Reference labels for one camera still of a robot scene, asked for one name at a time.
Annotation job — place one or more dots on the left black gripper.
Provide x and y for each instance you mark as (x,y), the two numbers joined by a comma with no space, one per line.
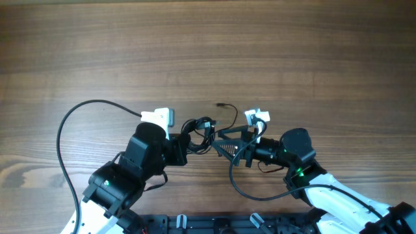
(178,142)

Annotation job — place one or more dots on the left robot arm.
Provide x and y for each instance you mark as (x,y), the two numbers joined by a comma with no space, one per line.
(117,185)

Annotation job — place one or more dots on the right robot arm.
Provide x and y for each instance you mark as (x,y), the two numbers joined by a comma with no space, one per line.
(339,208)

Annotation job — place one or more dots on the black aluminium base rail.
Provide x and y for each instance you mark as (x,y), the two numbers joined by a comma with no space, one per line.
(290,223)

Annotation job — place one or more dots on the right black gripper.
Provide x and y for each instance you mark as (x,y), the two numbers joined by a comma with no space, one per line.
(247,136)

